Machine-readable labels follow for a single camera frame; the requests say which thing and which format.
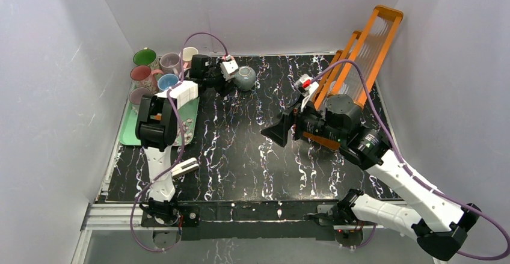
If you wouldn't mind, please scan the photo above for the lavender ribbed mug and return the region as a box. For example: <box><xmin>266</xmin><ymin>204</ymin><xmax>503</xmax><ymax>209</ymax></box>
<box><xmin>159</xmin><ymin>53</ymin><xmax>181</xmax><ymax>76</ymax></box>

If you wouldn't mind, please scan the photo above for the grey upside-down mug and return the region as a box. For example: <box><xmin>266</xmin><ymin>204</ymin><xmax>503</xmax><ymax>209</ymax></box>
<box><xmin>233</xmin><ymin>66</ymin><xmax>257</xmax><ymax>91</ymax></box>

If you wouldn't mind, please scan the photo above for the light blue upside-down mug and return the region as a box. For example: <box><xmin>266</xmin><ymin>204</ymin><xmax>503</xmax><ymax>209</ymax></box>
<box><xmin>157</xmin><ymin>73</ymin><xmax>180</xmax><ymax>91</ymax></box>

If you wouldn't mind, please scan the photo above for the cream cartoon mug green interior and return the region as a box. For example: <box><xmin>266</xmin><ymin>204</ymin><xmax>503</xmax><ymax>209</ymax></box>
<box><xmin>133</xmin><ymin>48</ymin><xmax>160</xmax><ymax>70</ymax></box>

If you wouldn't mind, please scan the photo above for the pink patterned mug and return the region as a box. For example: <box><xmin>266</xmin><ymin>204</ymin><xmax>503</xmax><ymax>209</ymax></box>
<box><xmin>130</xmin><ymin>66</ymin><xmax>164</xmax><ymax>94</ymax></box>

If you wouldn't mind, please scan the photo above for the pinkish mug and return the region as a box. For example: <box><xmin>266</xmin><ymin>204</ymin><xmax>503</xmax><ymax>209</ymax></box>
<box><xmin>129</xmin><ymin>87</ymin><xmax>151</xmax><ymax>113</ymax></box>

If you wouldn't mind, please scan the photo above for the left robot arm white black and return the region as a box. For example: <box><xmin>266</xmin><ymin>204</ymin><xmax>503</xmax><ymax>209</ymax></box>
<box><xmin>135</xmin><ymin>54</ymin><xmax>239</xmax><ymax>226</ymax></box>

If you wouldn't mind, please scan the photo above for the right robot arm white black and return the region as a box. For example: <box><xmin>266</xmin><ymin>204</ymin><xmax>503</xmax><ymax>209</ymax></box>
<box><xmin>261</xmin><ymin>94</ymin><xmax>478</xmax><ymax>261</ymax></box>

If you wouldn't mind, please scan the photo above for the orange wooden dish rack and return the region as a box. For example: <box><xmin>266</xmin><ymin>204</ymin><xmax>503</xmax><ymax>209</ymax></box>
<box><xmin>303</xmin><ymin>5</ymin><xmax>404</xmax><ymax>152</ymax></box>

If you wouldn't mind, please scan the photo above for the white black small device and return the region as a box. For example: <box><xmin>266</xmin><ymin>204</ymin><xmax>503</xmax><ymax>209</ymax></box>
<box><xmin>170</xmin><ymin>158</ymin><xmax>199</xmax><ymax>179</ymax></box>

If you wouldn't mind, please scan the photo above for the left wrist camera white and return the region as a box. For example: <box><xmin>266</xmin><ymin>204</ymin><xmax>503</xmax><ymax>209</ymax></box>
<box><xmin>220</xmin><ymin>55</ymin><xmax>239</xmax><ymax>81</ymax></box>

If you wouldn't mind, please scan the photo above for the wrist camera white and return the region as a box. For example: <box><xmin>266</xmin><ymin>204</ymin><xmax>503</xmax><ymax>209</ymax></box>
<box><xmin>220</xmin><ymin>55</ymin><xmax>239</xmax><ymax>81</ymax></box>
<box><xmin>294</xmin><ymin>74</ymin><xmax>319</xmax><ymax>112</ymax></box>

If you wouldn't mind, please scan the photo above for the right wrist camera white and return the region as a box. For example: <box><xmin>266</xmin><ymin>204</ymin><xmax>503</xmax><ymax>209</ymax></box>
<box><xmin>294</xmin><ymin>74</ymin><xmax>319</xmax><ymax>112</ymax></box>

